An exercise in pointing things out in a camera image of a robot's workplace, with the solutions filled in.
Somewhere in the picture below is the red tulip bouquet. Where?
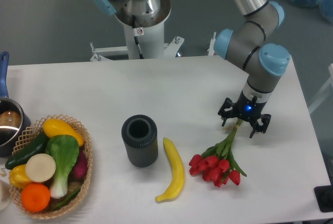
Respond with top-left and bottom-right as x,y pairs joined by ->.
189,119 -> 246,188

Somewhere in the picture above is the dark grey ribbed vase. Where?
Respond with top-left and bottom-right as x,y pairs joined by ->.
121,114 -> 158,167

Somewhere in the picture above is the yellow squash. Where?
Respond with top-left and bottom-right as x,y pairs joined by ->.
43,118 -> 84,147

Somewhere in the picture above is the white plate at left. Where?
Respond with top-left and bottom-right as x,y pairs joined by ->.
0,180 -> 11,211

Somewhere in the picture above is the orange fruit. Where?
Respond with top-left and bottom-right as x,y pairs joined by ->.
20,183 -> 50,213

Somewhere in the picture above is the woven wicker basket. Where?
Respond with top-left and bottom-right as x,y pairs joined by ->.
10,114 -> 93,220

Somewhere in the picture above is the purple eggplant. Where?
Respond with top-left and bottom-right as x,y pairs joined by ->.
71,149 -> 88,180

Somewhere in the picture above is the green chili pepper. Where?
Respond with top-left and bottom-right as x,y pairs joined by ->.
49,187 -> 81,212

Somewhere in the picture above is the blue handled saucepan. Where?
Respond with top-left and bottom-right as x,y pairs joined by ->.
1,51 -> 31,157

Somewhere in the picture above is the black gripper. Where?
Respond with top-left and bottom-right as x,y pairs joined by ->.
217,92 -> 271,138

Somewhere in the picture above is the green bok choy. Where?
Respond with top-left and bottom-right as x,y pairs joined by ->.
45,135 -> 79,199

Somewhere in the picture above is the white round radish slice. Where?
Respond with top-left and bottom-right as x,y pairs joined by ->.
25,153 -> 56,182

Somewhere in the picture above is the white garlic clove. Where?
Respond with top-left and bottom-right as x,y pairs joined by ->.
0,168 -> 7,177

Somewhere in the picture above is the black device at edge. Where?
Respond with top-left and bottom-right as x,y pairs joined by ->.
314,185 -> 332,213

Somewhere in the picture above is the yellow bell pepper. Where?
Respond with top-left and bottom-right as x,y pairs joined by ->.
9,164 -> 33,189

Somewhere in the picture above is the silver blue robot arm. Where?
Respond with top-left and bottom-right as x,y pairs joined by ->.
92,0 -> 291,133

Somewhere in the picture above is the white frame at right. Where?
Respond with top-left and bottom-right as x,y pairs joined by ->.
308,63 -> 332,114

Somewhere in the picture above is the yellow banana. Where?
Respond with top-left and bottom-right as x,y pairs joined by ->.
155,137 -> 185,203

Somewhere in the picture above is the green cucumber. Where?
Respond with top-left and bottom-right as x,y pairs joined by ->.
5,131 -> 49,170

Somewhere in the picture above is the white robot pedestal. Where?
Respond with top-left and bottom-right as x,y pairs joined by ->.
89,5 -> 217,62

